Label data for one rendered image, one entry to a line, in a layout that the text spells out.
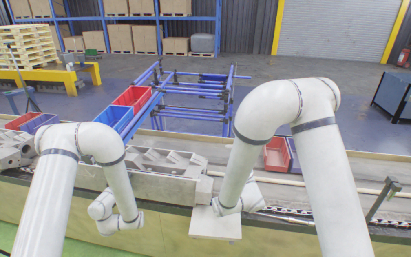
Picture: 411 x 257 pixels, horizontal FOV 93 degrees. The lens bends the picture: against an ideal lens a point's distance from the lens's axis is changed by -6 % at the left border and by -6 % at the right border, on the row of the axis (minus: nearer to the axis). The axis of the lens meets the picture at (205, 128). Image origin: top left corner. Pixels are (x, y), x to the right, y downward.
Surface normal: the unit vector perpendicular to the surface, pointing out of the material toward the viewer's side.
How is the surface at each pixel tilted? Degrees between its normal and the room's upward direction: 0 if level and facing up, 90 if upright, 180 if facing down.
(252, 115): 75
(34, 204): 26
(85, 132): 42
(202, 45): 93
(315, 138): 61
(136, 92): 94
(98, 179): 80
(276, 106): 70
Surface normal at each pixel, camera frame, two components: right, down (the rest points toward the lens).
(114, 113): -0.17, 0.55
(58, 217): 0.89, -0.36
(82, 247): 0.01, -0.87
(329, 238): -0.88, 0.09
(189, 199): -0.16, 0.33
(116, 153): 0.76, 0.37
